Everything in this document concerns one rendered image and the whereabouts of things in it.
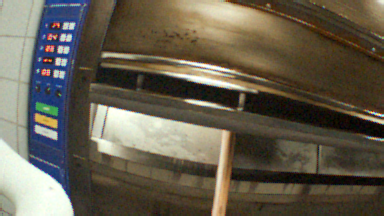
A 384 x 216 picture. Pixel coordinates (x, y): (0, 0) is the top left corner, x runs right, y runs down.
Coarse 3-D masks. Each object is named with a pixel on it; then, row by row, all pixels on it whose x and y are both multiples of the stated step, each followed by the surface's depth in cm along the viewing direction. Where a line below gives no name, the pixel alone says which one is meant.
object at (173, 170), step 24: (96, 144) 216; (120, 168) 216; (144, 168) 215; (168, 168) 215; (192, 168) 217; (216, 168) 218; (240, 168) 219; (264, 192) 216; (288, 192) 216; (312, 192) 216; (336, 192) 216; (360, 192) 217
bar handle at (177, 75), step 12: (132, 72) 192; (144, 72) 191; (156, 72) 191; (168, 72) 191; (180, 72) 192; (204, 84) 192; (216, 84) 191; (228, 84) 191; (240, 84) 192; (240, 96) 192
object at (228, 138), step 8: (224, 136) 225; (232, 136) 225; (224, 144) 222; (232, 144) 223; (224, 152) 219; (232, 152) 220; (224, 160) 216; (224, 168) 213; (224, 176) 210; (216, 184) 209; (224, 184) 207; (216, 192) 205; (224, 192) 204; (216, 200) 202; (224, 200) 202; (216, 208) 198; (224, 208) 199
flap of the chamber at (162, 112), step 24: (120, 72) 205; (96, 96) 189; (192, 96) 198; (216, 96) 201; (264, 96) 208; (192, 120) 190; (216, 120) 190; (240, 120) 190; (312, 120) 199; (336, 120) 204; (336, 144) 190; (360, 144) 190
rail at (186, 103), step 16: (128, 96) 189; (144, 96) 189; (160, 96) 189; (176, 96) 190; (208, 112) 189; (224, 112) 189; (240, 112) 189; (256, 112) 190; (288, 128) 190; (304, 128) 190; (320, 128) 189
